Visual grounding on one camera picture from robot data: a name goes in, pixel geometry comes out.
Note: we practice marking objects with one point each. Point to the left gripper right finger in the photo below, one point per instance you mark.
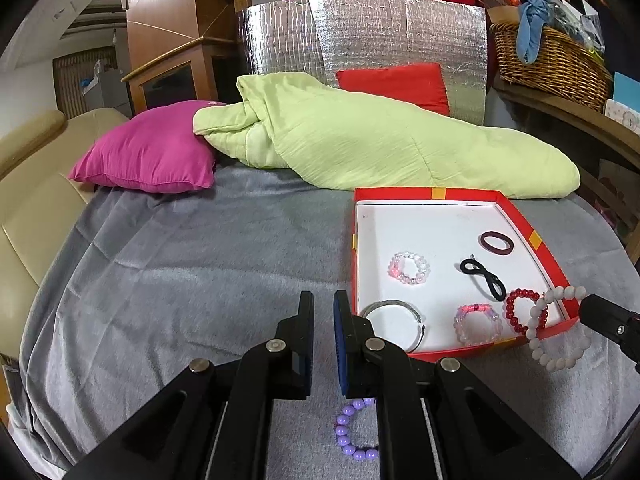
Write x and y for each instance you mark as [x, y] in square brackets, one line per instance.
[436, 420]

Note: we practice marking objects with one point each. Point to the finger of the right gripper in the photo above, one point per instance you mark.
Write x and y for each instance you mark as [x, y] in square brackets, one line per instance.
[613, 322]

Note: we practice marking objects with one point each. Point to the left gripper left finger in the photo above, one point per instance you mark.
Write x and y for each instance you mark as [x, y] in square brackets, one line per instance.
[212, 421]

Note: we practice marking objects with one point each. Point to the silver metal bangle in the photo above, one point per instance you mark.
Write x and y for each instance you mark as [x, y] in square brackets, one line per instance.
[396, 321]

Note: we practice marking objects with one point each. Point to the dark maroon bangle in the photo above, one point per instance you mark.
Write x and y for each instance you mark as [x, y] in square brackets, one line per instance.
[497, 243]

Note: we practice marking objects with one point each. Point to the red shallow box tray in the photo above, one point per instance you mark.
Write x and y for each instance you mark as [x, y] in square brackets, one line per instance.
[420, 245]

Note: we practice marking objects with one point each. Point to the wooden side table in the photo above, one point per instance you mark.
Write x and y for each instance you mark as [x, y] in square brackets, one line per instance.
[588, 137]

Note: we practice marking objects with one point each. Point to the blue cardboard box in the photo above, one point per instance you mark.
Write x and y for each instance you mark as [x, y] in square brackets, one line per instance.
[624, 106]

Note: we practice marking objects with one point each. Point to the wicker basket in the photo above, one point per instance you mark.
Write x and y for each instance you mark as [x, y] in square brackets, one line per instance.
[562, 68]

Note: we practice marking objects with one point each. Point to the magenta pillow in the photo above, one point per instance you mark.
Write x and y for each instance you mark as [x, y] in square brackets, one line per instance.
[155, 152]

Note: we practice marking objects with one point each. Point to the beige leather sofa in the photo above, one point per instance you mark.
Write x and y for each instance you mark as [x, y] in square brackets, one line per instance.
[39, 205]

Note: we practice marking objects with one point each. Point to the light green duvet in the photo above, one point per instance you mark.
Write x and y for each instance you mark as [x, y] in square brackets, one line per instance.
[343, 140]

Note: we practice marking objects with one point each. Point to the red cushion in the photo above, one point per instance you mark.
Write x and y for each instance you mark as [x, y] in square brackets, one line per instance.
[421, 84]

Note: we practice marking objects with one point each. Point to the blue cloth in basket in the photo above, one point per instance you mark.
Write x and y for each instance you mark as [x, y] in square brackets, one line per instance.
[534, 15]

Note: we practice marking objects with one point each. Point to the wooden cabinet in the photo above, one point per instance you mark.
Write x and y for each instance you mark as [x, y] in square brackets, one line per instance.
[175, 47]

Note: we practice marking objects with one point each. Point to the silver foil insulation panel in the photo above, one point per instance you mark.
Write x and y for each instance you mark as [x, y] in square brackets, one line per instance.
[322, 37]

